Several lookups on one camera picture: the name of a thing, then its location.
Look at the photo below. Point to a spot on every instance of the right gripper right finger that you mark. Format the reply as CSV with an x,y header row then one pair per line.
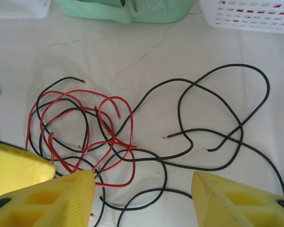
x,y
239,208

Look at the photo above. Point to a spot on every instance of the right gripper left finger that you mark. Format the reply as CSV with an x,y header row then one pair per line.
x,y
49,208

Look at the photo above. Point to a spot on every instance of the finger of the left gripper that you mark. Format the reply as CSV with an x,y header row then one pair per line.
x,y
19,170

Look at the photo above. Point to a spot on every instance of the mint green zip pouch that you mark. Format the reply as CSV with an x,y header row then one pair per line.
x,y
109,11

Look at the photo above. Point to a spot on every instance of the white perforated plastic basket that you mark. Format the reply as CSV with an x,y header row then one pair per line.
x,y
19,9
208,14

